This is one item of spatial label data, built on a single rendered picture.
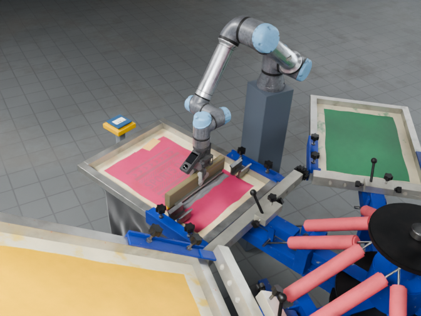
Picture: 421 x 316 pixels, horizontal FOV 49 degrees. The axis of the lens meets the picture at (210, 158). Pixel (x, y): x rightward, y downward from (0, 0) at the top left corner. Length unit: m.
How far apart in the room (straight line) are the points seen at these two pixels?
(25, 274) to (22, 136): 3.17
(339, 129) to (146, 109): 2.34
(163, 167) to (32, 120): 2.46
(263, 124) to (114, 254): 1.32
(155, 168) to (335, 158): 0.93
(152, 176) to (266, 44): 0.82
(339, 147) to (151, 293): 1.50
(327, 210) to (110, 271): 2.44
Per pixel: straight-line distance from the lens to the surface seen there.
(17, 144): 4.29
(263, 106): 2.47
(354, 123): 2.82
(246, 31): 2.00
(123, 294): 1.37
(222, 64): 2.07
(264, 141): 2.60
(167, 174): 2.25
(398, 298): 1.55
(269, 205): 1.95
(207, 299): 1.54
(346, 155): 2.53
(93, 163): 2.31
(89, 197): 3.61
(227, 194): 2.16
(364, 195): 2.35
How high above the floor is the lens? 2.39
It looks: 38 degrees down
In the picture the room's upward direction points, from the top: 3 degrees clockwise
